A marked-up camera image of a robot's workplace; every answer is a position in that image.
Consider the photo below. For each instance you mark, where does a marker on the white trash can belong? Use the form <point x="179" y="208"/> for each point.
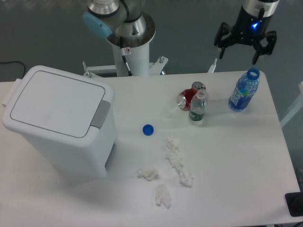
<point x="67" y="118"/>

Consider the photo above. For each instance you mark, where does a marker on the tissue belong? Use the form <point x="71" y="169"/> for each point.
<point x="148" y="174"/>
<point x="175" y="160"/>
<point x="162" y="196"/>
<point x="186" y="179"/>
<point x="172" y="143"/>

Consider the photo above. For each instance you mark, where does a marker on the crushed red soda can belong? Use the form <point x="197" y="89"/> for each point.
<point x="184" y="98"/>

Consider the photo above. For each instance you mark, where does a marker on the blue bottle cap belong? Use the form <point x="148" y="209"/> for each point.
<point x="148" y="129"/>

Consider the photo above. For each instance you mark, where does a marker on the white frame at right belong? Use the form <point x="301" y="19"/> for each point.
<point x="293" y="108"/>

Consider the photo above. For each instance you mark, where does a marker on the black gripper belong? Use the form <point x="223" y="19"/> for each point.
<point x="250" y="28"/>

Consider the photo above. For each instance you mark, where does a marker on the large blue water bottle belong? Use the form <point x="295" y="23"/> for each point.
<point x="245" y="89"/>

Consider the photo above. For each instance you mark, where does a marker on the black device at edge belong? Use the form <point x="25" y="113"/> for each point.
<point x="294" y="202"/>

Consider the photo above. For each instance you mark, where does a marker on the tissue bottom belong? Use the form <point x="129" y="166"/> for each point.
<point x="162" y="196"/>

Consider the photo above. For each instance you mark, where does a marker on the crumpled tissue top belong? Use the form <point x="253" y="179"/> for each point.
<point x="172" y="143"/>

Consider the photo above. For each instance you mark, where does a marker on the small clear green-label bottle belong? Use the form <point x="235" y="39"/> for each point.
<point x="197" y="105"/>

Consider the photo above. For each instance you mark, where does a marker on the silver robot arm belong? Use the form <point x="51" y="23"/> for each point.
<point x="105" y="16"/>

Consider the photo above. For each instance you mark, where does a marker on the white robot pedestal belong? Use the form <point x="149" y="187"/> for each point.
<point x="130" y="62"/>

